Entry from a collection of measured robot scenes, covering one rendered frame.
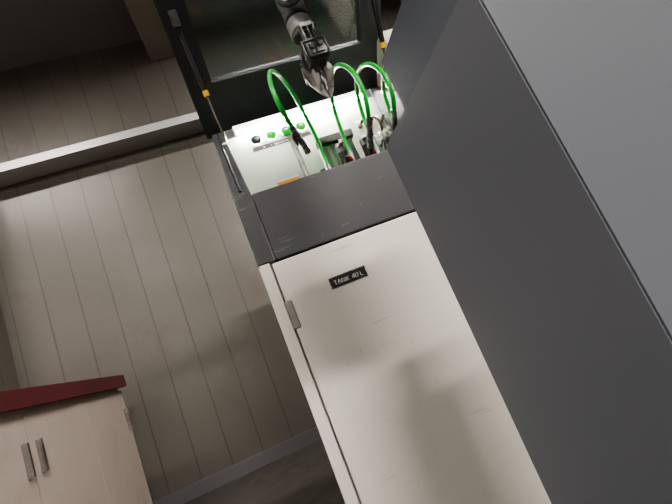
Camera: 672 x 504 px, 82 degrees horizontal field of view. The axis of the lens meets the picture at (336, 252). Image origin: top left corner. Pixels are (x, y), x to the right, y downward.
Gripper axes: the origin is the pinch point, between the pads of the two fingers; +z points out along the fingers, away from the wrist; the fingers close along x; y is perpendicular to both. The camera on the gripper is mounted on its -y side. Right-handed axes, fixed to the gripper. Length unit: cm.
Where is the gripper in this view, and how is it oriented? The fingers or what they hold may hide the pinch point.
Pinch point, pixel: (328, 95)
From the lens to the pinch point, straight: 122.3
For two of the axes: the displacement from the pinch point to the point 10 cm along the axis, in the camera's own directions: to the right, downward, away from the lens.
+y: 1.0, -2.4, -9.7
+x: 9.2, -3.4, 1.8
